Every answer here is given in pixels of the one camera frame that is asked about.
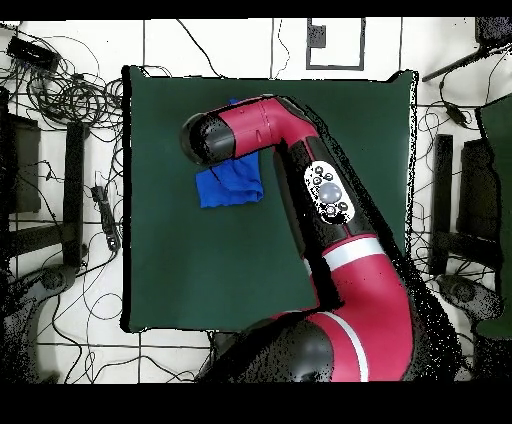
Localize blue laundry item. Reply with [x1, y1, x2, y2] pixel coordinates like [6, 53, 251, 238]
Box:
[195, 97, 265, 209]

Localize dark green table cloth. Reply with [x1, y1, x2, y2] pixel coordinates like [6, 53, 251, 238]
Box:
[475, 93, 512, 341]
[121, 65, 419, 334]

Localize black power strip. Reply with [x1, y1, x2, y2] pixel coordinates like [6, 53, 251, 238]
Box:
[90, 185, 122, 252]

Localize black stand bar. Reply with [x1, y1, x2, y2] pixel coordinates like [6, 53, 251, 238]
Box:
[61, 121, 86, 269]
[429, 133, 454, 276]

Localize grey stand foot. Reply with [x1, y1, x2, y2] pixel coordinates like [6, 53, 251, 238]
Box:
[7, 263, 79, 383]
[435, 273, 501, 323]

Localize black box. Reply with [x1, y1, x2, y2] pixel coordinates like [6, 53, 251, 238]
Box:
[457, 137, 501, 241]
[0, 113, 42, 215]

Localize black rod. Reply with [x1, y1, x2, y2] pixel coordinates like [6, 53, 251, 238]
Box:
[421, 47, 493, 83]

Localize black power brick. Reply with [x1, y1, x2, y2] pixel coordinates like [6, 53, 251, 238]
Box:
[5, 35, 61, 73]

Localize grey floor frame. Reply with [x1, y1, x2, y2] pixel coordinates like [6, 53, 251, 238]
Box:
[306, 17, 366, 71]

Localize tangled black cables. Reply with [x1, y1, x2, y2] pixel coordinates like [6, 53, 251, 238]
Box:
[0, 23, 125, 141]

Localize black cable adapter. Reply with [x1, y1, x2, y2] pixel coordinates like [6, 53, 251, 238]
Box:
[445, 101, 469, 127]

